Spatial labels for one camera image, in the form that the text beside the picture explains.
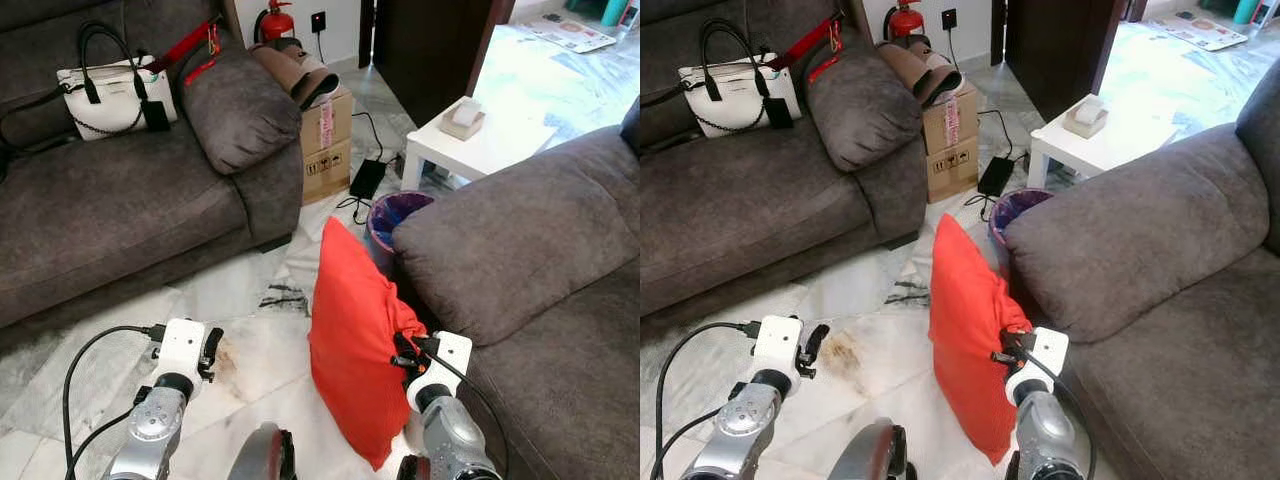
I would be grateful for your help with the red pillow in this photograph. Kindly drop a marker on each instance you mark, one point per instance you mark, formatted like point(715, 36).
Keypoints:
point(350, 350)
point(965, 340)

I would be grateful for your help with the dark brown fabric sofa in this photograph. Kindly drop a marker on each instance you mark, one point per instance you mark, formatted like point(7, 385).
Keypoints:
point(1130, 240)
point(520, 240)
point(100, 200)
point(740, 200)

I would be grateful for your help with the robot left leg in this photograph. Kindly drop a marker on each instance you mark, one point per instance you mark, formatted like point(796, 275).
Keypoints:
point(870, 455)
point(262, 455)

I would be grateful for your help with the robot leg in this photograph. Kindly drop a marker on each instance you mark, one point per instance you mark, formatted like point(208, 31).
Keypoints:
point(412, 470)
point(262, 455)
point(870, 455)

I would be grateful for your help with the robot right leg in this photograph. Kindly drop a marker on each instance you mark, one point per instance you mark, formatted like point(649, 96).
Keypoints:
point(412, 470)

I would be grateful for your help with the bin with purple liner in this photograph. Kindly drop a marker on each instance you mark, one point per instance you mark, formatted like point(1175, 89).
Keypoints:
point(1015, 208)
point(395, 212)

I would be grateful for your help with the black power adapter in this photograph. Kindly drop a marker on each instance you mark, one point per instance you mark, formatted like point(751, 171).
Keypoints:
point(996, 175)
point(367, 178)

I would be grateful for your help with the cardboard box with arrow marks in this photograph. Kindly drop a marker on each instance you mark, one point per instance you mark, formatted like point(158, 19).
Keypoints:
point(953, 172)
point(328, 175)

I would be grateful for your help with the white side table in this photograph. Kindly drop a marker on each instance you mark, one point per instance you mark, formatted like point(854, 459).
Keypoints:
point(1120, 145)
point(500, 145)

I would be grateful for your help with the cardboard box with pink tape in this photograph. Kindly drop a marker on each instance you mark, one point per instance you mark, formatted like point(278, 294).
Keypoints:
point(952, 120)
point(330, 122)

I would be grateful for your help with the beige tissue box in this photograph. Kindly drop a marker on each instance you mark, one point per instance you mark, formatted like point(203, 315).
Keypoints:
point(462, 122)
point(1085, 118)

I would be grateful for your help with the tan suede boot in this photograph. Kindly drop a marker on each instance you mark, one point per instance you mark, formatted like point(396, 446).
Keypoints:
point(290, 72)
point(915, 70)

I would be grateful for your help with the dark wooden door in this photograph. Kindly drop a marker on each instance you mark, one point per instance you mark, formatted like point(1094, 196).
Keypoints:
point(1060, 50)
point(430, 50)

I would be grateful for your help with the red fire extinguisher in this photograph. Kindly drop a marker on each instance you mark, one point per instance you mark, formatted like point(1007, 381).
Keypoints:
point(905, 20)
point(277, 22)

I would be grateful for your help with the printed magazine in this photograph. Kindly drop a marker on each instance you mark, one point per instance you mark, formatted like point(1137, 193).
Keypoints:
point(575, 35)
point(1200, 32)

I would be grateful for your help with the teal container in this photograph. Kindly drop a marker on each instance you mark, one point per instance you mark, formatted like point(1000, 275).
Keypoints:
point(1246, 10)
point(614, 12)

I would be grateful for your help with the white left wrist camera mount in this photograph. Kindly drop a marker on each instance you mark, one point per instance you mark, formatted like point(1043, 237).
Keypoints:
point(182, 345)
point(778, 345)

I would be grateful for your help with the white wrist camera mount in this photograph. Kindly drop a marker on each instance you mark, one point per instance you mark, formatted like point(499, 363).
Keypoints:
point(1045, 355)
point(182, 345)
point(450, 360)
point(778, 345)

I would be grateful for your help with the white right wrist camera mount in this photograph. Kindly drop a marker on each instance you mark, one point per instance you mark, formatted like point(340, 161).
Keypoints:
point(1045, 355)
point(450, 360)

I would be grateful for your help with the black wall socket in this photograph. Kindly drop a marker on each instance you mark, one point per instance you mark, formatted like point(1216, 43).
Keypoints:
point(949, 19)
point(318, 21)

